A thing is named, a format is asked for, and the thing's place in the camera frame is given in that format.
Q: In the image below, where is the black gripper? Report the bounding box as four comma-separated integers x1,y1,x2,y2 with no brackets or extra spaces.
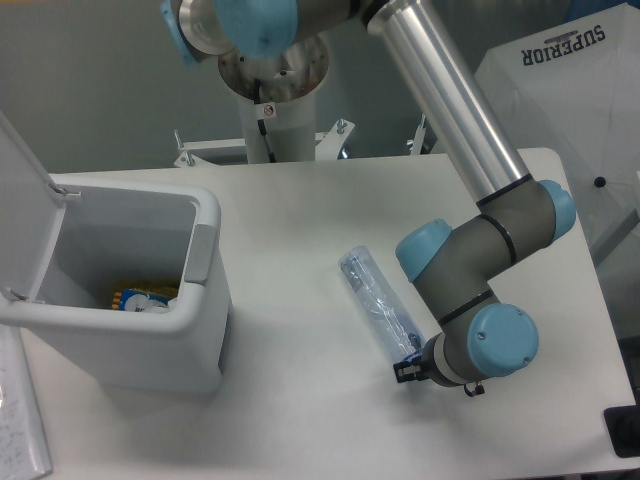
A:
393,337,438,383

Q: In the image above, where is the clear plastic bottle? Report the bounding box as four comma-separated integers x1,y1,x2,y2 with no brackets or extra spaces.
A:
339,245,424,364

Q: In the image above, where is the clear plastic wrapper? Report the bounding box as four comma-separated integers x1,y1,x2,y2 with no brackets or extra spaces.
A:
144,298,177,314

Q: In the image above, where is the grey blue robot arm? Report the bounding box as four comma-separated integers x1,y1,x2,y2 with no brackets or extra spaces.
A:
161,1,576,396

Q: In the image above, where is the white plastic trash can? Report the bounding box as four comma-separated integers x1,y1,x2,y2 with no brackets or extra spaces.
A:
1,180,231,393

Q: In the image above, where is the white trash can lid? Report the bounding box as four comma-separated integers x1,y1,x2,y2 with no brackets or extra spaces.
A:
1,117,66,301

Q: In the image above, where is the black device at edge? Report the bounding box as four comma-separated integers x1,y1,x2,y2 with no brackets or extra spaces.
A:
604,405,639,458

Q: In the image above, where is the blue yellow snack package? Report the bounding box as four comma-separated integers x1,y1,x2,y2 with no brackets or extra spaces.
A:
111,286,178,313

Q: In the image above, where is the white superior umbrella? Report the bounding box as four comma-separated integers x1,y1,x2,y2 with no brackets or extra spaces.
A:
475,1,639,263

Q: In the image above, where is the white metal base frame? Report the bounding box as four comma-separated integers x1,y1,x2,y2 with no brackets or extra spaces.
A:
173,118,356,168

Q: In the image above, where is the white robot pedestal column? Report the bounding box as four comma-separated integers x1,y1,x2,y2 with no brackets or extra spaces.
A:
218,36,329,160

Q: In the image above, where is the black cable on pedestal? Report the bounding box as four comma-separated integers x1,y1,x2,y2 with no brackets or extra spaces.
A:
252,77,277,164

